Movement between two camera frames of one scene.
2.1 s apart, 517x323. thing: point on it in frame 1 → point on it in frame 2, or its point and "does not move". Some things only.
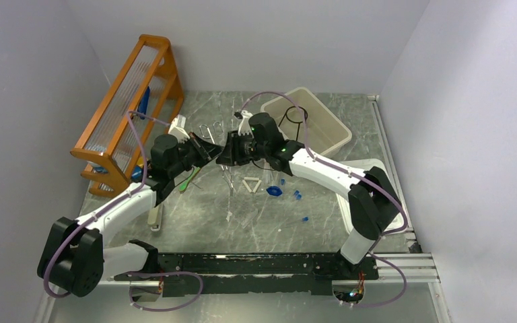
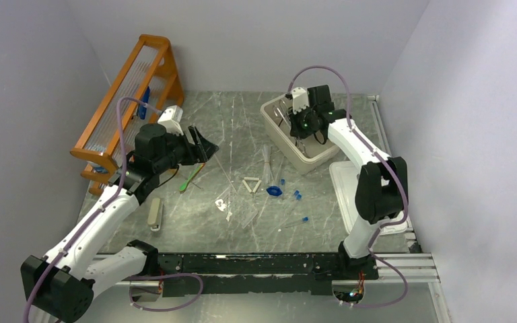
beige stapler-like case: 155,217 does not move
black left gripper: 206,151 does not move
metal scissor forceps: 216,130 → 283,109
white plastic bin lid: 400,223 does not move
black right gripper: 231,155 → 296,130
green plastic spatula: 184,185 does not move
